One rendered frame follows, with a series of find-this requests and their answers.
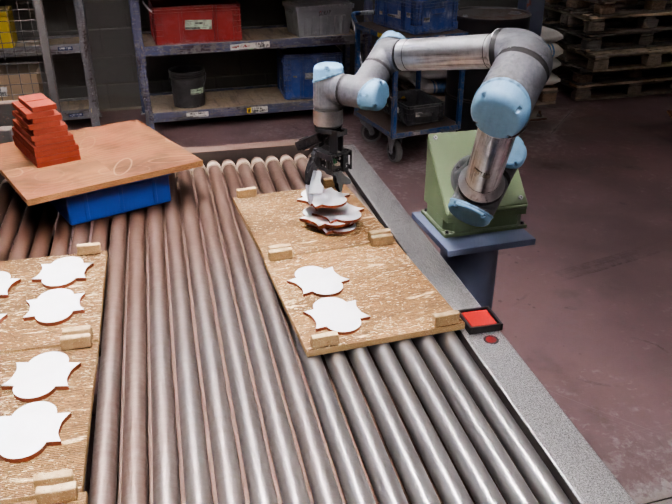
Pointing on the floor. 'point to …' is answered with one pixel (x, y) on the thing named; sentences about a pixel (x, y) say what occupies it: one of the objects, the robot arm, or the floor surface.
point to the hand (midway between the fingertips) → (323, 195)
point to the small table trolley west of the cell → (396, 130)
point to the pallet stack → (611, 46)
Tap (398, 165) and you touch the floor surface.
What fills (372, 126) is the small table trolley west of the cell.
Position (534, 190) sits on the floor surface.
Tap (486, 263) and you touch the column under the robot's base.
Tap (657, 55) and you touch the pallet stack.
